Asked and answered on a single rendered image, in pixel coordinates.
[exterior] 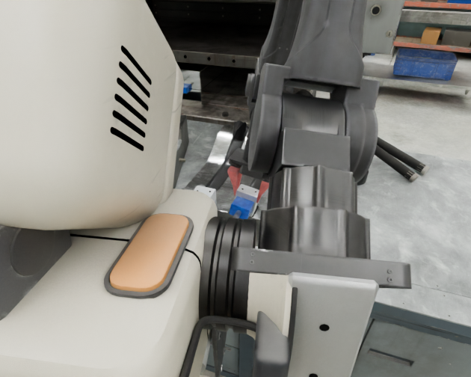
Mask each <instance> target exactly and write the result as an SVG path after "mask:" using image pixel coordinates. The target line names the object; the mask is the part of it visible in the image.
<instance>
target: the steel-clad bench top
mask: <svg viewBox="0 0 471 377"><path fill-rule="evenodd" d="M187 124H188V139H189V143H188V148H187V150H186V153H185V158H184V159H185V162H183V163H182V167H181V170H180V173H179V177H178V180H177V183H176V188H175V189H184V188H185V187H186V186H187V184H188V183H189V182H191V181H192V179H193V178H194V177H195V176H196V174H197V173H198V172H199V171H200V170H201V168H202V167H203V166H204V165H205V164H206V162H207V160H208V158H209V156H210V153H211V151H212V148H213V146H214V143H215V140H216V138H217V136H218V133H219V132H220V130H221V128H222V127H223V126H224V125H220V124H215V123H205V122H200V121H194V120H187ZM403 152H405V153H406V154H408V155H410V156H412V157H413V158H415V159H417V160H418V161H420V162H422V163H423V164H425V165H427V166H428V167H430V168H429V170H428V171H427V173H426V174H421V173H420V172H418V171H416V170H415V169H413V168H412V167H410V166H409V165H406V164H405V163H403V162H402V161H400V160H399V161H400V162H401V163H402V164H404V165H406V166H407V167H408V168H409V169H411V170H412V171H414V172H415V173H416V174H418V175H419V176H418V178H417V179H416V180H415V181H414V182H411V181H409V180H408V179H406V178H405V177H403V176H402V175H401V174H400V173H398V172H397V171H395V170H394V169H393V168H391V167H390V166H389V165H388V164H386V163H385V162H383V161H382V160H381V159H379V158H378V157H377V156H376V155H374V157H373V160H372V163H371V165H370V167H369V174H368V176H367V180H366V182H365V183H364V184H362V185H360V186H357V214H358V215H361V216H363V217H364V218H369V219H370V247H371V260H384V261H393V262H401V263H409V264H410V270H411V284H412V289H387V288H378V293H377V295H376V298H375V302H377V303H380V304H385V305H388V306H391V307H396V308H399V309H402V310H407V311H410V312H414V313H419V314H422V315H425V316H430V317H434V318H436V319H442V320H445V321H448V322H453V323H456V324H459V325H464V326H467V327H471V161H467V160H462V159H453V158H447V157H442V156H432V155H426V154H421V153H412V152H406V151H403ZM394 158H395V157H394ZM397 160H398V159H397Z"/></svg>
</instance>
